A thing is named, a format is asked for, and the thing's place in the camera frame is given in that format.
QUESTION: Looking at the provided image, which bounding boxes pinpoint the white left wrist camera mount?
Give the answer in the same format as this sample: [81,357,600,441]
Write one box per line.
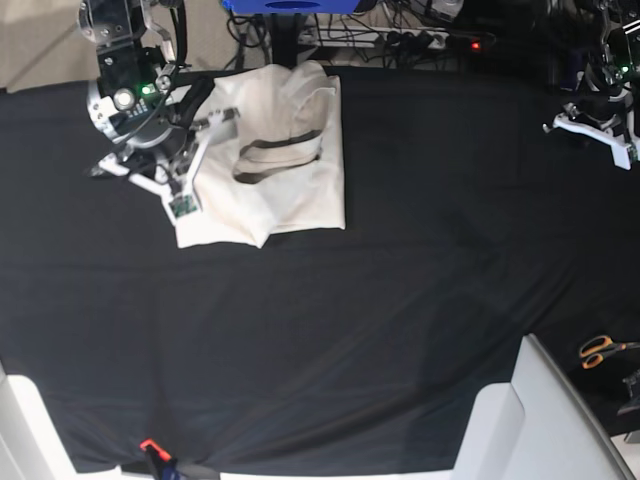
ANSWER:
[552,112,639,170]

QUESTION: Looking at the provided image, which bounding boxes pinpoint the white power strip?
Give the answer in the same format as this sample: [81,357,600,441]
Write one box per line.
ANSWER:
[298,24,449,50]

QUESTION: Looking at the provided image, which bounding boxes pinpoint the orange handled scissors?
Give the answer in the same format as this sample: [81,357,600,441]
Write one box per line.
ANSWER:
[578,335,639,370]

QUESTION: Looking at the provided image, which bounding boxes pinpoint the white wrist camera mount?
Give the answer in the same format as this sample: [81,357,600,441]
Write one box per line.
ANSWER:
[552,112,639,170]
[126,124,233,226]

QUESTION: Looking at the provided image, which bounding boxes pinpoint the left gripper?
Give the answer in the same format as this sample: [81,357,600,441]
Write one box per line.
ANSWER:
[542,94,638,143]

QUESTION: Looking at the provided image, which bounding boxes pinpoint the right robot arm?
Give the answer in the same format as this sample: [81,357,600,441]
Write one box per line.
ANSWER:
[77,1,214,186]

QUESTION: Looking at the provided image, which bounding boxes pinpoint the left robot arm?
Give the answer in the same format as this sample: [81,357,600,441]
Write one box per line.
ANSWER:
[538,1,639,149]

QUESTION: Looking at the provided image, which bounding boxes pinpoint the red clip at table edge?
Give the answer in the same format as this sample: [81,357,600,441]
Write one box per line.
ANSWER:
[139,438,172,462]

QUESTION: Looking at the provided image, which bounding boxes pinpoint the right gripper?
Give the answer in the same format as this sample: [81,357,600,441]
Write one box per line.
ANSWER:
[87,108,239,185]

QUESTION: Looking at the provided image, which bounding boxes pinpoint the black device right edge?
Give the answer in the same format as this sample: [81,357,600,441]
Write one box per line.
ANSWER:
[617,370,640,416]

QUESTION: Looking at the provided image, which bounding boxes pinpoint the white base panel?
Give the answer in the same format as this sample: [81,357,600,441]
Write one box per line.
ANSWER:
[1,372,122,480]
[451,334,634,480]

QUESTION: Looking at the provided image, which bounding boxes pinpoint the blue plastic box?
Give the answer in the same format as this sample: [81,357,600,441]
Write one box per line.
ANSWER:
[221,0,359,15]

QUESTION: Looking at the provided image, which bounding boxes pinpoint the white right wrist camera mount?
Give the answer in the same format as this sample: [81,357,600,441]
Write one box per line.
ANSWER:
[126,124,233,226]

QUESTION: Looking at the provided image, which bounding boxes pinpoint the cream white T-shirt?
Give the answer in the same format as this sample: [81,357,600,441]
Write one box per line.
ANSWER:
[175,61,346,249]

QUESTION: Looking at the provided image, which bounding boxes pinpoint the black table cloth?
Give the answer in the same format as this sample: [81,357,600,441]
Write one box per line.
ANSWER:
[1,68,639,475]

